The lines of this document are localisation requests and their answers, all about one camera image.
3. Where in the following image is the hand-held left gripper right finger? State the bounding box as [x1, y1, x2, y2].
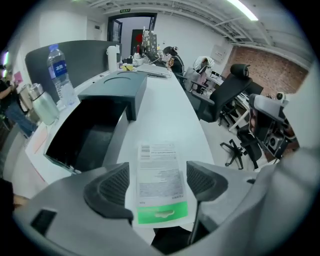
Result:
[185, 160, 229, 203]

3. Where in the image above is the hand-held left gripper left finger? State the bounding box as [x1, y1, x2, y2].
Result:
[83, 161, 134, 223]

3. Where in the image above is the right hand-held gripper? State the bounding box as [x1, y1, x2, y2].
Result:
[248, 91, 301, 161]

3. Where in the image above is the white and green paper slip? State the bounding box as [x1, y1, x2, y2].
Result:
[135, 141, 189, 226]

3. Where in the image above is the dark green drawer box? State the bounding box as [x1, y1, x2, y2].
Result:
[43, 70, 149, 174]

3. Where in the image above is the black office chair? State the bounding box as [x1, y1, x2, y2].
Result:
[190, 56, 216, 94]
[219, 124, 264, 171]
[189, 63, 254, 124]

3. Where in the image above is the ceiling light strip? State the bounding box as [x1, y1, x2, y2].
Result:
[225, 0, 259, 21]

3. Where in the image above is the steel thermos flask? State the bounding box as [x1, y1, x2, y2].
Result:
[27, 83, 61, 126]

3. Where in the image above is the white laptop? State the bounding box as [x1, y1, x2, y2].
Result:
[136, 63, 172, 79]

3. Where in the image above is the clear water bottle blue label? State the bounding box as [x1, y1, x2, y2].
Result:
[46, 43, 76, 106]

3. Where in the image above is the dark grey desk divider panel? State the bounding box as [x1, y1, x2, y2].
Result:
[24, 39, 123, 101]

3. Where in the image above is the black door frame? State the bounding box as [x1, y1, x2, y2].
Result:
[107, 12, 159, 49]

